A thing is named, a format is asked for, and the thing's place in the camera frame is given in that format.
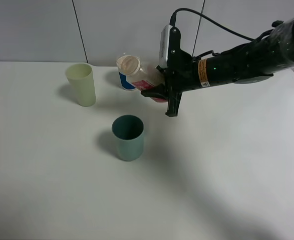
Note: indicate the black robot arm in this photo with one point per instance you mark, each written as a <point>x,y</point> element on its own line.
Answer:
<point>251,62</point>

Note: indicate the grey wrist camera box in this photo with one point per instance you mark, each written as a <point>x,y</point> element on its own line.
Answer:
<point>164,46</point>

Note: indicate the blue white paper cup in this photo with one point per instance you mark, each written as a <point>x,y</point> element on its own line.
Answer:
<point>123,80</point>

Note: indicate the pink label drink bottle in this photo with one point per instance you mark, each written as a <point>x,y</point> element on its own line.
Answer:
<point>141,75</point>

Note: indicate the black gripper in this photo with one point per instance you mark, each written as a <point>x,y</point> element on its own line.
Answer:
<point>177,69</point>

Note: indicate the pale green plastic cup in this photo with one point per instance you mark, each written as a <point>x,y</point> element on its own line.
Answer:
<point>80,77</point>

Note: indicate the teal plastic cup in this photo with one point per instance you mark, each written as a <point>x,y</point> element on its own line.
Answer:
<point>129,133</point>

